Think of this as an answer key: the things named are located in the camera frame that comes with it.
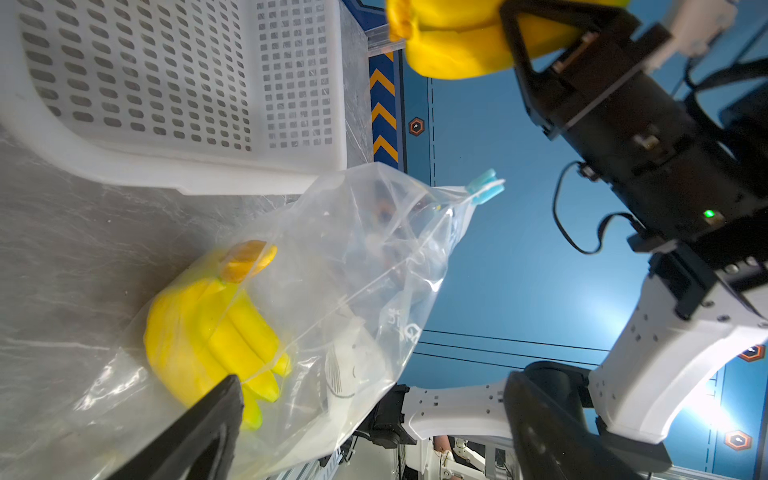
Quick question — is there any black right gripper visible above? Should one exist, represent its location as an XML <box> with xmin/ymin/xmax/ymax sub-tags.
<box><xmin>500</xmin><ymin>1</ymin><xmax>767</xmax><ymax>240</ymax></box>

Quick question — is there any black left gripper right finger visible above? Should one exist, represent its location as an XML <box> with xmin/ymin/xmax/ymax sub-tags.
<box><xmin>503</xmin><ymin>370</ymin><xmax>648</xmax><ymax>479</ymax></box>

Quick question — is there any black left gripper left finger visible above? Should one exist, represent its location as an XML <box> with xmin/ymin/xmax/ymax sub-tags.
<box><xmin>109</xmin><ymin>375</ymin><xmax>244</xmax><ymax>480</ymax></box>

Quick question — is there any clear bag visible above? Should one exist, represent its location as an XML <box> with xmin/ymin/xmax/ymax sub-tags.
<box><xmin>0</xmin><ymin>161</ymin><xmax>506</xmax><ymax>480</ymax></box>

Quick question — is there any yellow green banana bunch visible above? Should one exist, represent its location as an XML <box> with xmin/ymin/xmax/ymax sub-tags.
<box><xmin>385</xmin><ymin>0</ymin><xmax>631</xmax><ymax>81</ymax></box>

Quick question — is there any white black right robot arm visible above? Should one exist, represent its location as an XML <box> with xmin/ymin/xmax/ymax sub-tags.
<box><xmin>387</xmin><ymin>1</ymin><xmax>767</xmax><ymax>477</ymax></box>

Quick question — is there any white perforated plastic basket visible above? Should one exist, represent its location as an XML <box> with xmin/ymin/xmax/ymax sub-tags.
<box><xmin>1</xmin><ymin>0</ymin><xmax>347</xmax><ymax>195</ymax></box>

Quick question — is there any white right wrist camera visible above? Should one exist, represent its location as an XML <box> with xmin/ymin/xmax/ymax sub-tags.
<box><xmin>644</xmin><ymin>0</ymin><xmax>739</xmax><ymax>74</ymax></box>

